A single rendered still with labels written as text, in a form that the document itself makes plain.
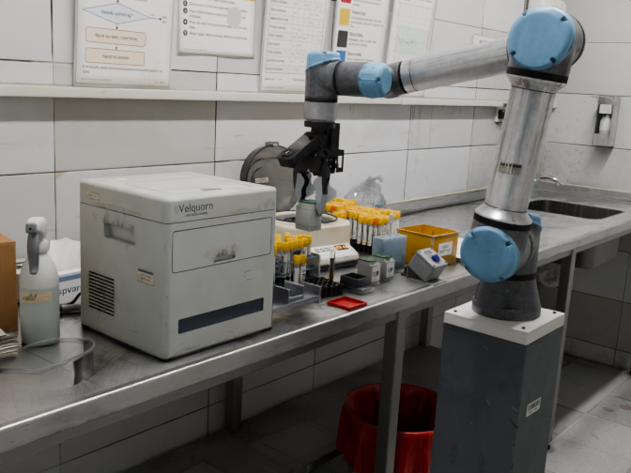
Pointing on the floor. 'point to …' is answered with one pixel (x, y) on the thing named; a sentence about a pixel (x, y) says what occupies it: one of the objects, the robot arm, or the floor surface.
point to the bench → (75, 420)
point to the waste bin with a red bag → (407, 435)
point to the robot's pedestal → (494, 403)
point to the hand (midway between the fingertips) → (309, 208)
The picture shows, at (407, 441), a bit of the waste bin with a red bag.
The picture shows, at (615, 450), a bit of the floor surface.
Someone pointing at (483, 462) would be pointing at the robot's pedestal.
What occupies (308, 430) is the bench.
